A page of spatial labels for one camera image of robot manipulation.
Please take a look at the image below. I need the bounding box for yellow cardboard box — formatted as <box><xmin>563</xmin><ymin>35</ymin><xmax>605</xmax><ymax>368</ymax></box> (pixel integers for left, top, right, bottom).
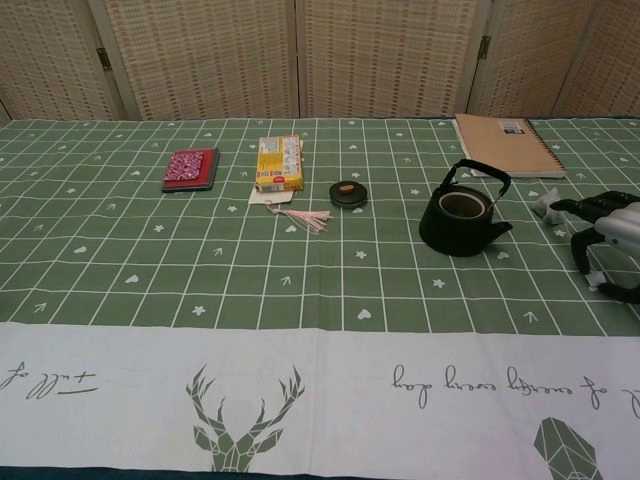
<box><xmin>254</xmin><ymin>132</ymin><xmax>307</xmax><ymax>194</ymax></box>

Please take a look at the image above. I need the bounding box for tea bag with string tag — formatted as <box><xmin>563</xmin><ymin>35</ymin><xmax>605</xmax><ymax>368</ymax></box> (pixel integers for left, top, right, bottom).
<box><xmin>530</xmin><ymin>187</ymin><xmax>608</xmax><ymax>292</ymax></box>

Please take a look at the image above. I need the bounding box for black and silver right hand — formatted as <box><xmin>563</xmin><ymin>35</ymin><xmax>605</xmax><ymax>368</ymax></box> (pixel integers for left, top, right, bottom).
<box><xmin>551</xmin><ymin>190</ymin><xmax>640</xmax><ymax>305</ymax></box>

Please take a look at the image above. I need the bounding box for black teapot lid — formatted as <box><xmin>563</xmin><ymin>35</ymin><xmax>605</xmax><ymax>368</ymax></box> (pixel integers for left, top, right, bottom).
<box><xmin>328</xmin><ymin>181</ymin><xmax>371</xmax><ymax>211</ymax></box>

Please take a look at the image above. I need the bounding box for red patterned notebook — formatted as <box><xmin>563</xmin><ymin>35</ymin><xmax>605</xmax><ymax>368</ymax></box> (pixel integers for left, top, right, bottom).
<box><xmin>160</xmin><ymin>146</ymin><xmax>222</xmax><ymax>194</ymax></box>

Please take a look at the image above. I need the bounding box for green grid tablecloth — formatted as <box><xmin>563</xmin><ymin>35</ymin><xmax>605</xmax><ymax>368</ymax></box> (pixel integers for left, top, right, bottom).
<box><xmin>0</xmin><ymin>114</ymin><xmax>640</xmax><ymax>475</ymax></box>

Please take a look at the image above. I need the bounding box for black cast iron teapot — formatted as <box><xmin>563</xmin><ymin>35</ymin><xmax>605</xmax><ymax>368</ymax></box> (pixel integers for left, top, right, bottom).
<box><xmin>418</xmin><ymin>158</ymin><xmax>515</xmax><ymax>258</ymax></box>

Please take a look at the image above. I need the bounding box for woven bamboo folding screen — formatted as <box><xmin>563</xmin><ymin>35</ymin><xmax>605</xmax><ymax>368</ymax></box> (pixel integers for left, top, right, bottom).
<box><xmin>0</xmin><ymin>0</ymin><xmax>640</xmax><ymax>125</ymax></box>

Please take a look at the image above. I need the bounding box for paper bookmark with pink tassel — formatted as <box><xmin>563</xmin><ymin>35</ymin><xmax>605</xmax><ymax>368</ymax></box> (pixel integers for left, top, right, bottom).
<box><xmin>247</xmin><ymin>187</ymin><xmax>334</xmax><ymax>237</ymax></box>

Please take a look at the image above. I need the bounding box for kraft spiral notebook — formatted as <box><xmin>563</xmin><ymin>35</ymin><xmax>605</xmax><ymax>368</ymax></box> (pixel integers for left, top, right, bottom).
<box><xmin>452</xmin><ymin>113</ymin><xmax>569</xmax><ymax>181</ymax></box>

